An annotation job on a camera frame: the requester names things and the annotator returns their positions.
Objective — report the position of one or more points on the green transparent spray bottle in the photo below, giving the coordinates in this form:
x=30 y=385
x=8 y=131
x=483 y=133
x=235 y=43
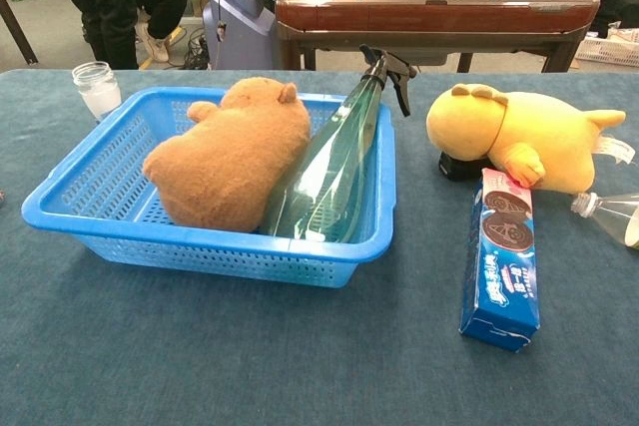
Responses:
x=329 y=171

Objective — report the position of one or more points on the brown capybara plush toy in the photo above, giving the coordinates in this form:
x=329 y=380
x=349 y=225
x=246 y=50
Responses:
x=224 y=166

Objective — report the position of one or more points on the lilac robot base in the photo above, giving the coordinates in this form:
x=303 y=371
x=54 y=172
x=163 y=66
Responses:
x=239 y=22

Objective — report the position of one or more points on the blue plastic mesh basket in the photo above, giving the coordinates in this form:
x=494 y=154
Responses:
x=199 y=242

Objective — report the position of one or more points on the white perforated plastic tray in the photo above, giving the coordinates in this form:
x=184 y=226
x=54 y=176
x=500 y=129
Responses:
x=609 y=49

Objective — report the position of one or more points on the small black box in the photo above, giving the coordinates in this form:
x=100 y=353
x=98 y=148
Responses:
x=459 y=169

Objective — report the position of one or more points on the brown mahjong table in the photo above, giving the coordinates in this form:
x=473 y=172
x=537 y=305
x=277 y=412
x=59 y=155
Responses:
x=399 y=12

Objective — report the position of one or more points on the blue table cloth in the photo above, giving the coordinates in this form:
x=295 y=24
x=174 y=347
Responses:
x=199 y=346

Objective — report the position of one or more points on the blue Oreo cookie box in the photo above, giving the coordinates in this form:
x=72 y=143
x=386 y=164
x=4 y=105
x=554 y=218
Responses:
x=504 y=286

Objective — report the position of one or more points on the yellow duck plush toy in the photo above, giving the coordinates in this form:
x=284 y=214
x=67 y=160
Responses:
x=549 y=136

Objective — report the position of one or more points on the small glass jar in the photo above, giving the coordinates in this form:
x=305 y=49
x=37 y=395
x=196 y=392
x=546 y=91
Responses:
x=100 y=92

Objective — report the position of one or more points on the clear plastic drink bottle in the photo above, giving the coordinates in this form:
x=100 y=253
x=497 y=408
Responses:
x=614 y=219

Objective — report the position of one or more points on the dark wooden table leg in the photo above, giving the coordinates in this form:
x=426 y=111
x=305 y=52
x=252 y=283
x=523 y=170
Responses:
x=17 y=29

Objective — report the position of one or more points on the black bag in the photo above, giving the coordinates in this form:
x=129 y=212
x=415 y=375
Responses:
x=621 y=7

